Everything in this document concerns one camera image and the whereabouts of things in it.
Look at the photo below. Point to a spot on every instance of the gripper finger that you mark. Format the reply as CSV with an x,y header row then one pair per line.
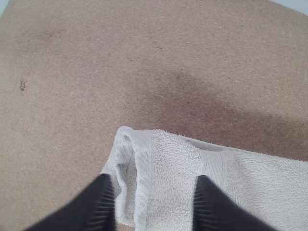
x,y
211,209
91,209

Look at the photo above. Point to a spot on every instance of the pale towel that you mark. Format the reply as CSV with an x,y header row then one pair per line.
x,y
168,168

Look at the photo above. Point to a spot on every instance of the cork mat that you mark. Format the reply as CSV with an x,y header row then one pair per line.
x,y
96,72

